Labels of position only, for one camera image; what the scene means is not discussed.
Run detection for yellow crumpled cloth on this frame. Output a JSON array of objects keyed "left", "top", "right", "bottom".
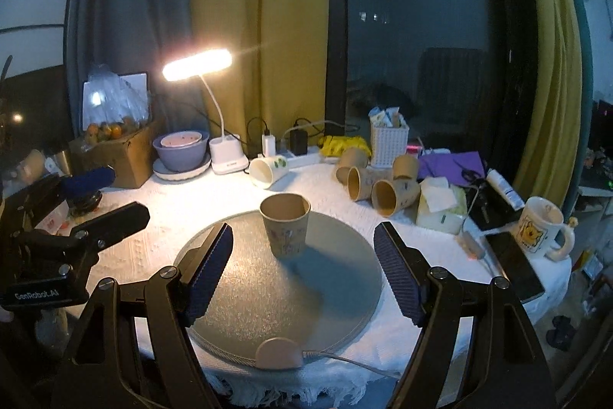
[{"left": 318, "top": 134, "right": 373, "bottom": 159}]

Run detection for round grey glass mat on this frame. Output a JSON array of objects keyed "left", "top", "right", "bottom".
[{"left": 172, "top": 210, "right": 384, "bottom": 365}]

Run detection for purple bowl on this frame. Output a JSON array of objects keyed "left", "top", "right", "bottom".
[{"left": 152, "top": 130, "right": 212, "bottom": 173}]

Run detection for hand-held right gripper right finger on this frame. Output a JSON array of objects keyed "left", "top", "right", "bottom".
[{"left": 372, "top": 221, "right": 559, "bottom": 409}]

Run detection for brown cardboard box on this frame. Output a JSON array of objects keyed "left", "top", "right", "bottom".
[{"left": 69, "top": 120, "right": 164, "bottom": 190}]

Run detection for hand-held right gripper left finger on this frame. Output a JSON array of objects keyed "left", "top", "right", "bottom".
[{"left": 50, "top": 222, "right": 235, "bottom": 409}]

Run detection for white paper cup lying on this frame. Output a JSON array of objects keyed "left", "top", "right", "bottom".
[{"left": 248, "top": 154, "right": 290, "bottom": 190}]

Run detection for printed brown paper cup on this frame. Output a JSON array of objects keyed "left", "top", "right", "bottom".
[
  {"left": 371, "top": 178, "right": 423, "bottom": 218},
  {"left": 334, "top": 147, "right": 370, "bottom": 184},
  {"left": 392, "top": 153, "right": 421, "bottom": 181},
  {"left": 347, "top": 166, "right": 380, "bottom": 203},
  {"left": 259, "top": 193, "right": 311, "bottom": 259}
]

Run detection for pale green tissue pack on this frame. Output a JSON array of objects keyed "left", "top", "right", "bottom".
[{"left": 415, "top": 176, "right": 468, "bottom": 235}]

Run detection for black smartphone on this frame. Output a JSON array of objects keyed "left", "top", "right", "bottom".
[{"left": 485, "top": 231, "right": 547, "bottom": 301}]

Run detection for white tube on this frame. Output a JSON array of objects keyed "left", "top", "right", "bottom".
[{"left": 485, "top": 168, "right": 524, "bottom": 209}]

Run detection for black window frame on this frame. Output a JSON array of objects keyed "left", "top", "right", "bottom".
[{"left": 325, "top": 0, "right": 349, "bottom": 138}]

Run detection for white mug with yellow bear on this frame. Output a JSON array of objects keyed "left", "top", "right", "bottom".
[{"left": 516, "top": 196, "right": 578, "bottom": 263}]

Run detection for white desk lamp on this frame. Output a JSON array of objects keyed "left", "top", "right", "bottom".
[{"left": 162, "top": 49, "right": 250, "bottom": 175}]

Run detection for white power strip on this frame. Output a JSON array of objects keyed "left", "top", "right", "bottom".
[{"left": 282, "top": 146, "right": 332, "bottom": 169}]

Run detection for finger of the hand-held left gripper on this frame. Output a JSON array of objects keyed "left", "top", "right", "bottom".
[
  {"left": 60, "top": 166, "right": 117, "bottom": 202},
  {"left": 71, "top": 201, "right": 151, "bottom": 253}
]

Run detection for pink bowl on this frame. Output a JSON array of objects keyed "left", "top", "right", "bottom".
[{"left": 160, "top": 130, "right": 203, "bottom": 149}]

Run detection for white woven basket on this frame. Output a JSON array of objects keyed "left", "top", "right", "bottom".
[{"left": 370, "top": 122, "right": 411, "bottom": 169}]

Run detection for pale blue plate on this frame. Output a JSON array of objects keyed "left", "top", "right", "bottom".
[{"left": 152, "top": 154, "right": 213, "bottom": 183}]

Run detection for pile of oranges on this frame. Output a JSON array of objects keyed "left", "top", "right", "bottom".
[{"left": 85, "top": 117, "right": 138, "bottom": 146}]

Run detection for dark slippers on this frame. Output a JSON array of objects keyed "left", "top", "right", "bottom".
[{"left": 545, "top": 315, "right": 576, "bottom": 352}]

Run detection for clear plastic bag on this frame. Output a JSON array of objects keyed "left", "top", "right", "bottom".
[{"left": 82, "top": 63, "right": 152, "bottom": 133}]

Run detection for beige round mat knob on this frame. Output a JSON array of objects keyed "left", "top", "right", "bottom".
[{"left": 255, "top": 337, "right": 305, "bottom": 370}]

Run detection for purple folder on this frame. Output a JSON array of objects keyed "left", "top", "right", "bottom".
[{"left": 418, "top": 149, "right": 487, "bottom": 189}]

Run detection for packets in basket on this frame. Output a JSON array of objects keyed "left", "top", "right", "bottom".
[{"left": 368, "top": 105, "right": 408, "bottom": 128}]

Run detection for black charger plug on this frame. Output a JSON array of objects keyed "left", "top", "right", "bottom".
[{"left": 290, "top": 128, "right": 310, "bottom": 156}]

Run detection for white mat cable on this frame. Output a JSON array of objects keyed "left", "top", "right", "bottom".
[{"left": 303, "top": 352, "right": 402, "bottom": 380}]

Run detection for black wallet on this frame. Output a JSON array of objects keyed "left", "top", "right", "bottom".
[{"left": 466, "top": 186, "right": 523, "bottom": 232}]

